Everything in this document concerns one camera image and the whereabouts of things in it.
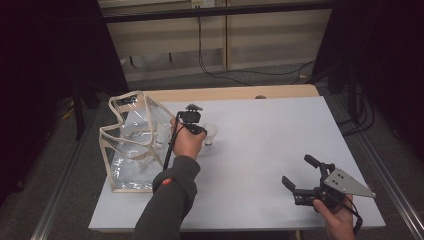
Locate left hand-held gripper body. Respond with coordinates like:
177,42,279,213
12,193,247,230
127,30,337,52
178,103,204,128

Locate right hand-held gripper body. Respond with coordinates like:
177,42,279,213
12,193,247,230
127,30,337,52
293,162,377,210

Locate white feather shuttlecock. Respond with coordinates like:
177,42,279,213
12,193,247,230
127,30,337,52
201,122,220,147

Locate clear plastic bag beige trim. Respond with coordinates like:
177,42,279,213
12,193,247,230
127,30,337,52
98,90,178,194

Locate person's left hand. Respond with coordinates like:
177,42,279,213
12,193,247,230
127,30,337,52
169,117,207,161

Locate person's right hand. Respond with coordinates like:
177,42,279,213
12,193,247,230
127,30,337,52
312,194,356,240

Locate white table cover sheet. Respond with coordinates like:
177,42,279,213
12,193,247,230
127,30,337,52
88,96,387,232

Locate wooden table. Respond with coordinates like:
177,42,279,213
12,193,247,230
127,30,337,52
133,83,321,104

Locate black stand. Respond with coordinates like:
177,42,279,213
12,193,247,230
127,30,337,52
71,79,101,141
328,63,363,123

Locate beige wooden cabinet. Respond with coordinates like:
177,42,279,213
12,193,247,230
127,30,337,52
98,0,334,83

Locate dark curtain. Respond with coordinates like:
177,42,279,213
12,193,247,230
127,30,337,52
0,0,129,201
313,0,424,161

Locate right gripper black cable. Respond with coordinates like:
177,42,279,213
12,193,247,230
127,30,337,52
333,196,364,238

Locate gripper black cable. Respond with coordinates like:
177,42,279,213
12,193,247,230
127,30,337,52
333,196,364,238
162,111,188,171

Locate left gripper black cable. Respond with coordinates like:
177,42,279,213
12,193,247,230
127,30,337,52
162,111,188,171

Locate metal floor rail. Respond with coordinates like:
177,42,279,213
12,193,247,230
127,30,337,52
333,96,424,240
29,109,101,240

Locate black floor cables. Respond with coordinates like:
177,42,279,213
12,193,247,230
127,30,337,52
336,84,376,138

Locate black power cable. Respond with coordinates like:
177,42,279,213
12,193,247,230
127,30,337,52
197,8,316,87

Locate white wall socket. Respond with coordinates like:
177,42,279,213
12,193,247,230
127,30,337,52
190,0,216,9

